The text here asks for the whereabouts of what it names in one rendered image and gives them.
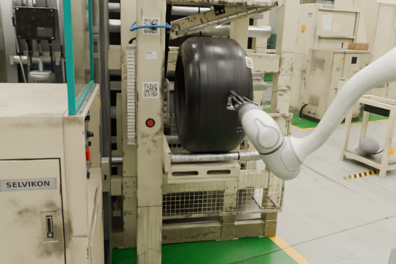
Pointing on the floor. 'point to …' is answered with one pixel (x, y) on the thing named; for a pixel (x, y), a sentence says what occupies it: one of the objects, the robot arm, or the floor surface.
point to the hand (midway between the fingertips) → (233, 96)
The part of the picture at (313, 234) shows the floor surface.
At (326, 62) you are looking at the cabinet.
